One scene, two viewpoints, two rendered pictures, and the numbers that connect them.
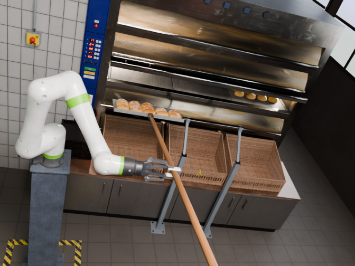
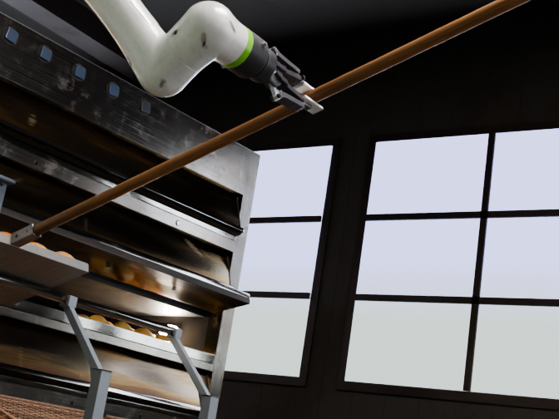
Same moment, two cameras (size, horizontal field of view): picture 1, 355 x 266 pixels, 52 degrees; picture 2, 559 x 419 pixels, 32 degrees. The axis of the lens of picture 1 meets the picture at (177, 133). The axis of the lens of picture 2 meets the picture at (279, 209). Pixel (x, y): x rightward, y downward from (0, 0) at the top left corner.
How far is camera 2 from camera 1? 2.31 m
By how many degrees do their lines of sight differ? 59
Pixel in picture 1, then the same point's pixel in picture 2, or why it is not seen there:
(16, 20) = not seen: outside the picture
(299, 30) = not seen: hidden behind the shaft
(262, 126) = (172, 393)
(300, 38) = (204, 167)
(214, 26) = (56, 116)
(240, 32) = (104, 140)
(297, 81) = (213, 268)
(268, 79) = (168, 258)
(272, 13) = (154, 106)
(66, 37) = not seen: outside the picture
